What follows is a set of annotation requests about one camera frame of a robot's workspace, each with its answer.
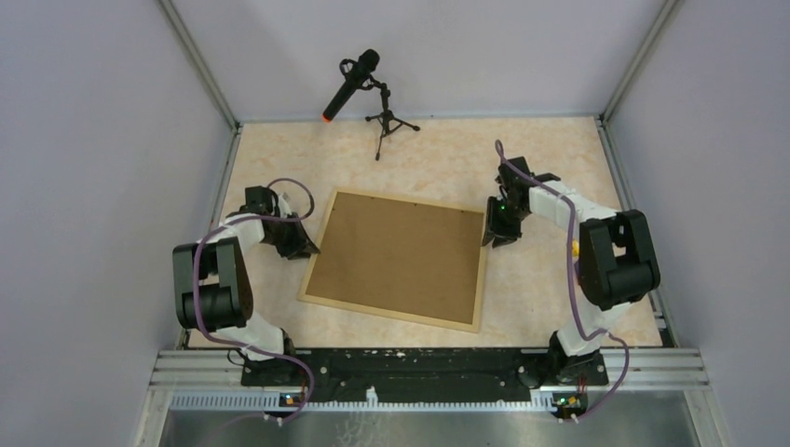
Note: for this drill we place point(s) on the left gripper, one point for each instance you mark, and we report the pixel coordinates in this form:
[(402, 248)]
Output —
[(304, 248)]

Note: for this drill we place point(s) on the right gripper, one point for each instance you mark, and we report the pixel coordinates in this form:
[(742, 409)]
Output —
[(501, 234)]

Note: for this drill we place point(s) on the brown backing board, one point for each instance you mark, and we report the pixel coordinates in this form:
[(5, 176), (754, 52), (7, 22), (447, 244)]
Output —
[(395, 259)]

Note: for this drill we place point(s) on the wooden picture frame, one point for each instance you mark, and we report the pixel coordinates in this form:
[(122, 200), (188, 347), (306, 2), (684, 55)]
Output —
[(481, 290)]

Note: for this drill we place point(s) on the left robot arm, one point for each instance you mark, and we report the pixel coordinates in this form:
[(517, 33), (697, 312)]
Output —
[(212, 288)]

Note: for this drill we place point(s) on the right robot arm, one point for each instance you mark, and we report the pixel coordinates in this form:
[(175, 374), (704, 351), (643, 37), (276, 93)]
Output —
[(610, 260)]

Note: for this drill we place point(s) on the black tripod stand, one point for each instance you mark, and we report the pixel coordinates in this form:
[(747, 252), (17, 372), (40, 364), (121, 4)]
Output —
[(387, 121)]

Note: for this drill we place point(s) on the black microphone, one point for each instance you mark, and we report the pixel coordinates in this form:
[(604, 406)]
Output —
[(358, 75)]

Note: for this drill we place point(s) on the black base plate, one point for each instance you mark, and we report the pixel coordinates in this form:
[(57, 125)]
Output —
[(425, 375)]

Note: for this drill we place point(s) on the aluminium rail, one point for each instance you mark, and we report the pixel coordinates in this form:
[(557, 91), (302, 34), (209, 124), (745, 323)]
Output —
[(209, 379)]

